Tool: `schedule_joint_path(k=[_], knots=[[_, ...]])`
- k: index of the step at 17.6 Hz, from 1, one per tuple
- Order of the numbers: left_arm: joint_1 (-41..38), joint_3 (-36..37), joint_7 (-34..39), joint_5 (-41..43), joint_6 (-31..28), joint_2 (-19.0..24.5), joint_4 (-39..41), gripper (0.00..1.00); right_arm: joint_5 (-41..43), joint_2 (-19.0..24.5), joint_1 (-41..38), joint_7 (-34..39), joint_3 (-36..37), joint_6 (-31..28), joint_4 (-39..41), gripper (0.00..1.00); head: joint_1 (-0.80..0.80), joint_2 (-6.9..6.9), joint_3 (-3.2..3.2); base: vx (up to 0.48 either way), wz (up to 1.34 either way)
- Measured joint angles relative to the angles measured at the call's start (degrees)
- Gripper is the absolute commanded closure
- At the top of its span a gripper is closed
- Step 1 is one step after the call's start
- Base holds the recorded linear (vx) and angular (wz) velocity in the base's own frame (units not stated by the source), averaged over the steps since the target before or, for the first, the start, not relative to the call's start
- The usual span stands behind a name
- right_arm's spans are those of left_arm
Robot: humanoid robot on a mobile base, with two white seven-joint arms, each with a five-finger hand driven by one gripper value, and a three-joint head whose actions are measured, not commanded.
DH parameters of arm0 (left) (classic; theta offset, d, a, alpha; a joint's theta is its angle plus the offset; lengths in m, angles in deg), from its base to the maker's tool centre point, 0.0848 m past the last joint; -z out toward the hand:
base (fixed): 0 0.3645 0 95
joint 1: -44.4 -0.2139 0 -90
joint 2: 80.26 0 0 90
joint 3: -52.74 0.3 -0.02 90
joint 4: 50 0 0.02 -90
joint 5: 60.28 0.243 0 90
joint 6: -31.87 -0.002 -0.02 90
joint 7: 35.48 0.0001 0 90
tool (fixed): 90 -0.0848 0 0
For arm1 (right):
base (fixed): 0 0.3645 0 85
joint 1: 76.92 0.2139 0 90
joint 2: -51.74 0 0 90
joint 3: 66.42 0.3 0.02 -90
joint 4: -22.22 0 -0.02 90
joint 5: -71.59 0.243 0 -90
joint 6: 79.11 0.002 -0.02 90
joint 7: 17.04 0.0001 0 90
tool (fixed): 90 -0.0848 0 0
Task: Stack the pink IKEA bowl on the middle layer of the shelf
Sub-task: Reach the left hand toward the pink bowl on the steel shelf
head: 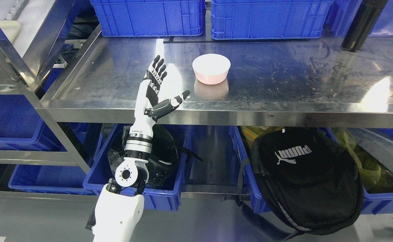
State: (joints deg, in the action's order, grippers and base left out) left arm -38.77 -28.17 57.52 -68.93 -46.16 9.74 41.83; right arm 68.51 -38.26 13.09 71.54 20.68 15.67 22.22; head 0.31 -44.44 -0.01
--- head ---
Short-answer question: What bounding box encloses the blue crate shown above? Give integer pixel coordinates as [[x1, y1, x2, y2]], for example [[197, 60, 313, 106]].
[[211, 0, 333, 40], [91, 0, 205, 37]]

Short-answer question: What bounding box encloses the black thermos bottle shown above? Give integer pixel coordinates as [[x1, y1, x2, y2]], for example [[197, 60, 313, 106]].
[[341, 0, 388, 52]]

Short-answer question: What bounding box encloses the blue bin holding helmet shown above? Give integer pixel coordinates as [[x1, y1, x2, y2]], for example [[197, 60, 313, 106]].
[[83, 124, 193, 211]]

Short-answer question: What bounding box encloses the blue crate top right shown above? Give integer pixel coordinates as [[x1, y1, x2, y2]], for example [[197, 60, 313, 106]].
[[211, 0, 333, 40]]

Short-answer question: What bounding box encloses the pink plastic bowl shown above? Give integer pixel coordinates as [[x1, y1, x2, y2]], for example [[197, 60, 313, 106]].
[[192, 53, 231, 85]]

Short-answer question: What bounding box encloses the blue bin under backpack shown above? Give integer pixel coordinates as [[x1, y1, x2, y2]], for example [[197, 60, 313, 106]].
[[229, 126, 393, 214]]

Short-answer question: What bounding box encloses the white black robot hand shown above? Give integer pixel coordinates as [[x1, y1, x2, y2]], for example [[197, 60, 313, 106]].
[[130, 55, 190, 139]]

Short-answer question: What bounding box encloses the black Puma backpack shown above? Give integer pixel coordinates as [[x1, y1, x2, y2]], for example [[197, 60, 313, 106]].
[[236, 127, 364, 242]]

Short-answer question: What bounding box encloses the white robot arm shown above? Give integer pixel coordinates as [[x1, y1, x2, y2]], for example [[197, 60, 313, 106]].
[[91, 124, 153, 242]]

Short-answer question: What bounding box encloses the blue bin left lower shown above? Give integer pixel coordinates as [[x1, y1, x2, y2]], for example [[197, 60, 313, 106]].
[[8, 164, 95, 196]]

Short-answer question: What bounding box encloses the steel shelf rack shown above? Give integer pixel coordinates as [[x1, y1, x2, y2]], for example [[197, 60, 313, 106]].
[[0, 0, 103, 199]]

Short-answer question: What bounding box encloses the black helmet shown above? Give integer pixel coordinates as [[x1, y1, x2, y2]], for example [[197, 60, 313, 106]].
[[107, 124, 203, 189]]

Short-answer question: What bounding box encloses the blue crate top left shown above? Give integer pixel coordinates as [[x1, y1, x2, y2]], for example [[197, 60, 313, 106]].
[[91, 0, 205, 37]]

